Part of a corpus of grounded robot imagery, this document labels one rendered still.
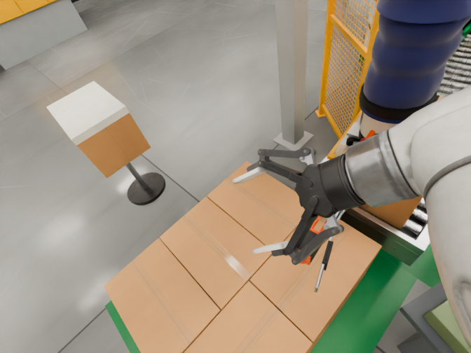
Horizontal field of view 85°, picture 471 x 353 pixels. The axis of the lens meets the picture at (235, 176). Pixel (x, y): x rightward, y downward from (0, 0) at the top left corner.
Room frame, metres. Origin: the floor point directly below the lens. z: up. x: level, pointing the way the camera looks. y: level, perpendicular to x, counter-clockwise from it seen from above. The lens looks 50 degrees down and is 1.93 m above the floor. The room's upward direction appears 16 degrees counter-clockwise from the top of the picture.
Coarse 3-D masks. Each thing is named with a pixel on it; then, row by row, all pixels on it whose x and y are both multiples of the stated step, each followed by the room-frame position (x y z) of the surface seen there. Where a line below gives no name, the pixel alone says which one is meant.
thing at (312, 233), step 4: (312, 228) 0.32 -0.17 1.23; (308, 232) 0.31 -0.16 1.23; (312, 232) 0.31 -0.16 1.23; (316, 232) 0.30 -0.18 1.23; (308, 236) 0.30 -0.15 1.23; (312, 236) 0.29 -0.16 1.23; (304, 240) 0.29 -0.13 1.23; (308, 240) 0.29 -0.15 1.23; (304, 244) 0.28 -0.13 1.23; (300, 248) 0.27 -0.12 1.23; (316, 252) 0.26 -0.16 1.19; (308, 256) 0.24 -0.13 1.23; (312, 256) 0.24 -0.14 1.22; (308, 260) 0.24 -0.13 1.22; (312, 260) 0.25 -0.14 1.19; (308, 264) 0.24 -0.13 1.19
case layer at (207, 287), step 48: (240, 192) 1.02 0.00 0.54; (288, 192) 0.91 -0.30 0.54; (192, 240) 0.77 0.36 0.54; (240, 240) 0.68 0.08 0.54; (288, 240) 0.60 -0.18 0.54; (336, 240) 0.52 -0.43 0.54; (144, 288) 0.57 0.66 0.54; (192, 288) 0.49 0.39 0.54; (240, 288) 0.43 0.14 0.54; (288, 288) 0.36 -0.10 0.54; (336, 288) 0.30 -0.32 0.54; (144, 336) 0.33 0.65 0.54; (192, 336) 0.27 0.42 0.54; (240, 336) 0.22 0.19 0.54; (288, 336) 0.16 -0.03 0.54
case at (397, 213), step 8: (408, 200) 0.51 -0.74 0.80; (416, 200) 0.49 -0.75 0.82; (368, 208) 0.63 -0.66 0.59; (376, 208) 0.60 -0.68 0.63; (384, 208) 0.57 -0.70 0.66; (392, 208) 0.54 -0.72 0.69; (400, 208) 0.52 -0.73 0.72; (408, 208) 0.50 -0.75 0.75; (376, 216) 0.58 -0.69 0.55; (384, 216) 0.56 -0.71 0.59; (392, 216) 0.53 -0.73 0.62; (400, 216) 0.50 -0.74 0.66; (408, 216) 0.48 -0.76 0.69; (392, 224) 0.51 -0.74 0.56; (400, 224) 0.49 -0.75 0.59
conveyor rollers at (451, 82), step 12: (468, 48) 1.80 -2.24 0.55; (456, 60) 1.71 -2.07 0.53; (468, 60) 1.65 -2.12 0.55; (444, 72) 1.59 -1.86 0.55; (456, 72) 1.56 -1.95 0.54; (468, 72) 1.51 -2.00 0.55; (444, 84) 1.48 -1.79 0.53; (456, 84) 1.42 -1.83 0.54; (468, 84) 1.41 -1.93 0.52; (444, 96) 1.34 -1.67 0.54; (420, 204) 0.59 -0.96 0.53; (420, 216) 0.52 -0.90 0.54; (396, 228) 0.49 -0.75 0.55; (408, 228) 0.48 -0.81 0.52; (420, 228) 0.46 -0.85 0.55
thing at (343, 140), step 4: (360, 112) 0.86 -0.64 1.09; (356, 116) 0.84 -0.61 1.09; (360, 116) 0.83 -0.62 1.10; (356, 120) 0.81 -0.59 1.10; (352, 124) 0.80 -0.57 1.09; (348, 128) 0.78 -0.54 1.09; (344, 132) 0.76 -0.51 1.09; (344, 136) 0.74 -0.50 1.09; (348, 136) 0.73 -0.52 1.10; (340, 140) 0.73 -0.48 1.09; (344, 140) 0.72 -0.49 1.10; (348, 140) 0.69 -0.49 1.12; (352, 140) 0.68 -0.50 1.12; (356, 140) 0.70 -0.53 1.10; (336, 144) 0.71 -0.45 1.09; (348, 144) 0.68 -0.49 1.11; (352, 144) 0.68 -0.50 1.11; (332, 148) 0.69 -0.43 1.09; (332, 152) 0.68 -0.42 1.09; (328, 156) 0.66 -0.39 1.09; (332, 156) 0.65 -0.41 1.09
